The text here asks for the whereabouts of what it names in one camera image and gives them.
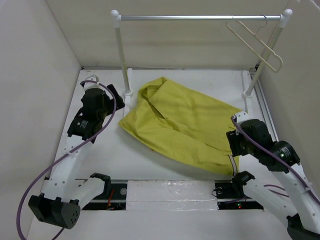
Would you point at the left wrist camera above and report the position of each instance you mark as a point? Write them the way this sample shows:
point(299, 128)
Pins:
point(91, 82)

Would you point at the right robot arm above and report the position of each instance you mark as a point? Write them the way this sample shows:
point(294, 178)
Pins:
point(301, 216)

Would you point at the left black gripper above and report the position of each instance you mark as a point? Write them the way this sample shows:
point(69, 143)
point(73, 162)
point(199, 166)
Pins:
point(120, 104)

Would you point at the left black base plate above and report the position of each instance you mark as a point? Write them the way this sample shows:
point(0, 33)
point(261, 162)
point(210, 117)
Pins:
point(115, 201)

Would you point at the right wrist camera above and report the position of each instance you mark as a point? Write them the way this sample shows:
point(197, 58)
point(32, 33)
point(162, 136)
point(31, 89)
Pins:
point(241, 117)

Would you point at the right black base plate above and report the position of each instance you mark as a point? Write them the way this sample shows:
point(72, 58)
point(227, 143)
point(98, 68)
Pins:
point(230, 198)

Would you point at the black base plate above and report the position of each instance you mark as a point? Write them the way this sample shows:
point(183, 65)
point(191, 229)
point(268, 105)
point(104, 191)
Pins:
point(230, 198)
point(115, 201)

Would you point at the yellow trousers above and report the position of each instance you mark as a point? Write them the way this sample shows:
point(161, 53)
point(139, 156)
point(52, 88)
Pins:
point(184, 125)

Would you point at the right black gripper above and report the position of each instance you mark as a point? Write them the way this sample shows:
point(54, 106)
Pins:
point(233, 138)

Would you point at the white clothes rack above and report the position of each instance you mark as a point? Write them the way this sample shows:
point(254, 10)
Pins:
point(269, 58)

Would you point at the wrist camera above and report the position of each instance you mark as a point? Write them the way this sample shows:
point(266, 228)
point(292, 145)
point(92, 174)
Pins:
point(91, 82)
point(241, 117)

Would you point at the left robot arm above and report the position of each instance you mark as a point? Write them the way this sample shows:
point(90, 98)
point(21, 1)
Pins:
point(61, 201)

